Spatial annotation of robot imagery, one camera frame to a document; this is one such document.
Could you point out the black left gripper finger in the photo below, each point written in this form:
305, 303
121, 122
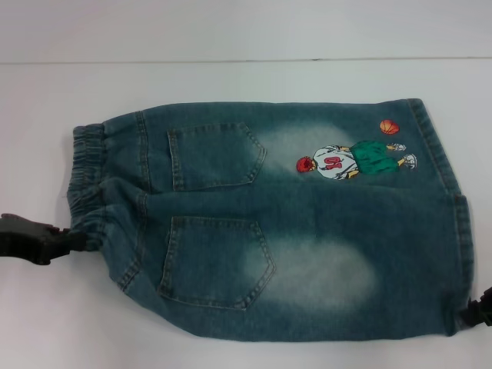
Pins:
76, 244

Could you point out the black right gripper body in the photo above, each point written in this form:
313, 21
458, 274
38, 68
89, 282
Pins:
488, 298

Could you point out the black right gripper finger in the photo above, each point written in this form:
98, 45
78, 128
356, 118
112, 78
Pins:
473, 316

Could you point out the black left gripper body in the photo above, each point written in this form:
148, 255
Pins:
27, 241

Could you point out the blue denim shorts with print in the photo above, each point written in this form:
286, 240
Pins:
307, 230

